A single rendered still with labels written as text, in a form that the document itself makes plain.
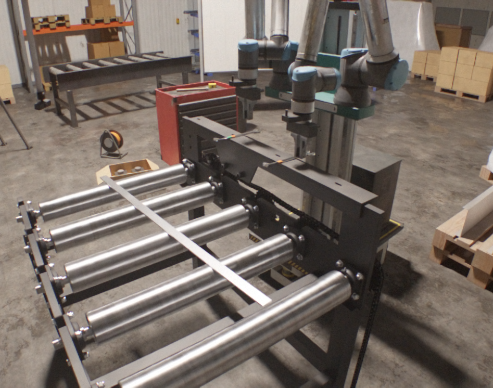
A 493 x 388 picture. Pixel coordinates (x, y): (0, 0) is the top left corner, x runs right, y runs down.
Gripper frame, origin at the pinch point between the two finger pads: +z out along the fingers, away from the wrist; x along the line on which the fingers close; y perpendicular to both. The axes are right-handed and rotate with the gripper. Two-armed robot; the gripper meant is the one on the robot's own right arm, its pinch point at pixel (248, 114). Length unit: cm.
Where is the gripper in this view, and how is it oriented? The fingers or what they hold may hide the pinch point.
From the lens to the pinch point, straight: 180.2
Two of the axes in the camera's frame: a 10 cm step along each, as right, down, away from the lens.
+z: 0.0, 8.9, 4.6
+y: 8.1, -2.7, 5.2
